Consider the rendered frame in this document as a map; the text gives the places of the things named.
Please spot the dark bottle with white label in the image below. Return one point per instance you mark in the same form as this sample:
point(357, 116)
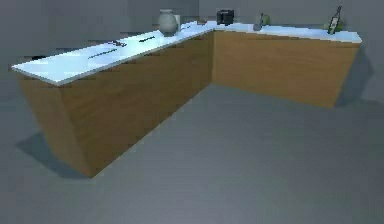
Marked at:
point(334, 22)

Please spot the wooden counter with white top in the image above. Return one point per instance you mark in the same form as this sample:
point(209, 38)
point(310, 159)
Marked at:
point(140, 100)

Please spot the black small utensil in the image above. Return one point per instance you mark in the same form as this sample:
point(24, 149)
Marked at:
point(147, 39)

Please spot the grey round vase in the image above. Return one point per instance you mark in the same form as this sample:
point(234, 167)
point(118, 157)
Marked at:
point(167, 22)

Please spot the black fork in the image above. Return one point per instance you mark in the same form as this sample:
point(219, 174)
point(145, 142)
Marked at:
point(119, 43)

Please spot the black long knife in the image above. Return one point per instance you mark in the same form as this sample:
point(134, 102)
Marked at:
point(102, 53)

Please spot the green apple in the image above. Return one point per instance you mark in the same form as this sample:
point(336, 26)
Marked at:
point(266, 20)

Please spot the green round fruit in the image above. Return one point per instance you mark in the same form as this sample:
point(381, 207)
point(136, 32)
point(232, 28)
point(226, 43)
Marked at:
point(339, 25)

